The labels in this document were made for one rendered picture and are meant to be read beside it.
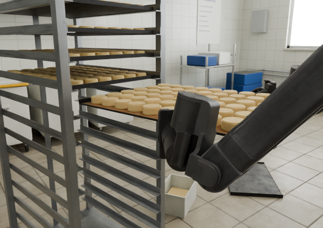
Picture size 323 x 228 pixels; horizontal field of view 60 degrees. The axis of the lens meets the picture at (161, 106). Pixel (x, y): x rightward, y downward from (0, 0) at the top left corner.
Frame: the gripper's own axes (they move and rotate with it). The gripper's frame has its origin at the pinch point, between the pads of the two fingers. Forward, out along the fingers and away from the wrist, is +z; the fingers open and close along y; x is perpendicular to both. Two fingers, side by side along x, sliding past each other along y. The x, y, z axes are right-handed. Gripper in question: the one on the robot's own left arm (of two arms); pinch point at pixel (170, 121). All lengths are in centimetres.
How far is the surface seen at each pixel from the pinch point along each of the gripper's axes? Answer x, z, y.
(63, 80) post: -30.2, 24.2, -6.3
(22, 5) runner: -48, 46, -30
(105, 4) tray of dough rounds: -19, 40, -30
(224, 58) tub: 132, 404, 10
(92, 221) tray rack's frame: -37, 87, 86
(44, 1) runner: -37, 34, -30
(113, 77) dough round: -17.3, 45.5, -4.4
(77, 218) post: -29, 25, 41
